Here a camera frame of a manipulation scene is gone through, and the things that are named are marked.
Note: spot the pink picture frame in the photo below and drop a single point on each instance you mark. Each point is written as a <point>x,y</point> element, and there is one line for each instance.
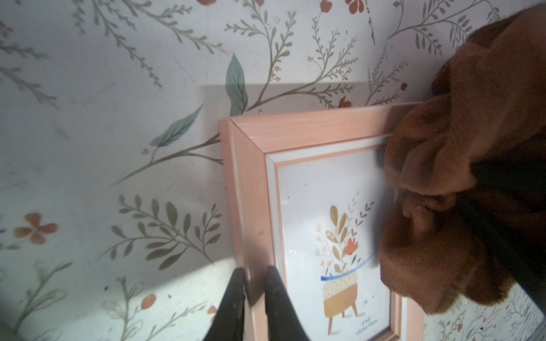
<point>307,195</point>

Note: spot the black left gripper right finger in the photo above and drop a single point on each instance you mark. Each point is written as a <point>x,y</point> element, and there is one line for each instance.
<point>283,323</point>

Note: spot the brown cloth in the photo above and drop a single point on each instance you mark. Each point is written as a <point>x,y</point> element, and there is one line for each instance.
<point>488,104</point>

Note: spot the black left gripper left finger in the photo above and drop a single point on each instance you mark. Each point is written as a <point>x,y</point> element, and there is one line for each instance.
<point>229,322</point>

